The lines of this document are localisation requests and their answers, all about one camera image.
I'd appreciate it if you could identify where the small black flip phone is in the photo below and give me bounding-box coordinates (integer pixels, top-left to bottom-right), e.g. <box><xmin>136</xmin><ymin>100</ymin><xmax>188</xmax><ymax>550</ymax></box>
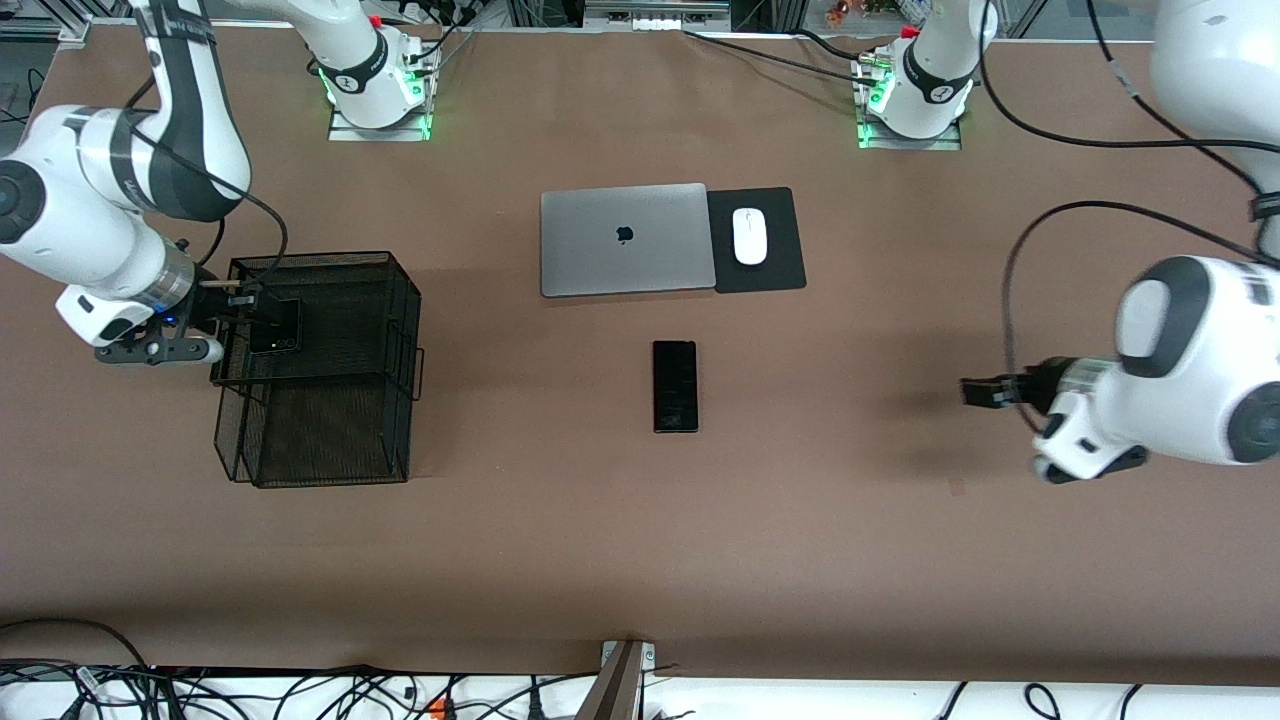
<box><xmin>248</xmin><ymin>297</ymin><xmax>303</xmax><ymax>355</ymax></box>

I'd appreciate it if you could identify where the long black smartphone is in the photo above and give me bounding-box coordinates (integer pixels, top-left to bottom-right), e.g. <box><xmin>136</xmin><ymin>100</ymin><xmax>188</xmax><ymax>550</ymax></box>
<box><xmin>652</xmin><ymin>340</ymin><xmax>699</xmax><ymax>434</ymax></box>

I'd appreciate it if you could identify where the black mouse pad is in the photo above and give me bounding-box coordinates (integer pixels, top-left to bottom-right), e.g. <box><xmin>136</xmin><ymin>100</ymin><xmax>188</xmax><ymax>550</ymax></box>
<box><xmin>706</xmin><ymin>186</ymin><xmax>808</xmax><ymax>295</ymax></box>

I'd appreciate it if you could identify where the white computer mouse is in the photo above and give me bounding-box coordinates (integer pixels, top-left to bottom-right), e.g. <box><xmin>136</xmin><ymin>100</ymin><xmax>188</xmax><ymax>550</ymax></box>
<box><xmin>732</xmin><ymin>207</ymin><xmax>769</xmax><ymax>267</ymax></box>

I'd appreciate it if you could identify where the silver closed laptop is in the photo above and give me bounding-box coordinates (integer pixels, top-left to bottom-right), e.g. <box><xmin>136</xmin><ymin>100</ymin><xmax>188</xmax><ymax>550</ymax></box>
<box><xmin>540</xmin><ymin>183</ymin><xmax>717</xmax><ymax>299</ymax></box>

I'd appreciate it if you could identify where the grey power strip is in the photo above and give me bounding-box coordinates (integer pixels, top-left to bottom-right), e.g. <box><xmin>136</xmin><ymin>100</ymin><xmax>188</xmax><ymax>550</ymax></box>
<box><xmin>583</xmin><ymin>0</ymin><xmax>733</xmax><ymax>33</ymax></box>

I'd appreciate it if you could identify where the black wire mesh tray rack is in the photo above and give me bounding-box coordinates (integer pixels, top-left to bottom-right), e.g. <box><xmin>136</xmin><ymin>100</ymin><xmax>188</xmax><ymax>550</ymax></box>
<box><xmin>209</xmin><ymin>250</ymin><xmax>426</xmax><ymax>490</ymax></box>

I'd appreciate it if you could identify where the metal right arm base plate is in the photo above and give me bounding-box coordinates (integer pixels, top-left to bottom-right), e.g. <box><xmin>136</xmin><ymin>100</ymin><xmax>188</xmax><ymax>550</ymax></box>
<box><xmin>328</xmin><ymin>105</ymin><xmax>433</xmax><ymax>142</ymax></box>

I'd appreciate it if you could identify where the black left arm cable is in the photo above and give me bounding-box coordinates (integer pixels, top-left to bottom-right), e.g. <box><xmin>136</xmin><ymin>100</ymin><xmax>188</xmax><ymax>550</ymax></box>
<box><xmin>978</xmin><ymin>0</ymin><xmax>1280</xmax><ymax>381</ymax></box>

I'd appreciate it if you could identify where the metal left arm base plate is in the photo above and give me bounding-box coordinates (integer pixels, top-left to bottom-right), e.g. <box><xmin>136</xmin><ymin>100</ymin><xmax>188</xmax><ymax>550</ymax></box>
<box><xmin>856</xmin><ymin>118</ymin><xmax>963</xmax><ymax>152</ymax></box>

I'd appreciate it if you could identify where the aluminium frame profile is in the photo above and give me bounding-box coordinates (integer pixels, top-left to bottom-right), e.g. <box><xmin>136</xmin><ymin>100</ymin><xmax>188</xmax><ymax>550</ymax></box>
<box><xmin>0</xmin><ymin>0</ymin><xmax>136</xmax><ymax>46</ymax></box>

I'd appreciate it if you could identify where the thick black looped cable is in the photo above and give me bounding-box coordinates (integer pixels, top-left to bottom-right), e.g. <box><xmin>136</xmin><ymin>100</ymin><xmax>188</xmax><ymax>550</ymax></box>
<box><xmin>0</xmin><ymin>618</ymin><xmax>151</xmax><ymax>669</ymax></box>

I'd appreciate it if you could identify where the short black table cable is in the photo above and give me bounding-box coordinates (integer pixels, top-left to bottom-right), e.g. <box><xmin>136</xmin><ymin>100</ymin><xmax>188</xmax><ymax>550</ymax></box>
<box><xmin>793</xmin><ymin>28</ymin><xmax>871</xmax><ymax>63</ymax></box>

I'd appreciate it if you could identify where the tangled black floor cable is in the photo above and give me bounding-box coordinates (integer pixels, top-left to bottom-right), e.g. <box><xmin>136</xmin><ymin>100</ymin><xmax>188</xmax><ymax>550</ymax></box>
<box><xmin>0</xmin><ymin>660</ymin><xmax>601</xmax><ymax>720</ymax></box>

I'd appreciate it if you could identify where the long black table cable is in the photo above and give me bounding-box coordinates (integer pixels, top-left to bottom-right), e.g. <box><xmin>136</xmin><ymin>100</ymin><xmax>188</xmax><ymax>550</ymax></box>
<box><xmin>683</xmin><ymin>29</ymin><xmax>883</xmax><ymax>89</ymax></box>

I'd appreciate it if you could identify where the metal camera stand bracket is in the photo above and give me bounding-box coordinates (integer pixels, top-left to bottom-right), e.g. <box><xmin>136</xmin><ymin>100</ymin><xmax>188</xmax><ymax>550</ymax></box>
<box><xmin>575</xmin><ymin>640</ymin><xmax>658</xmax><ymax>720</ymax></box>

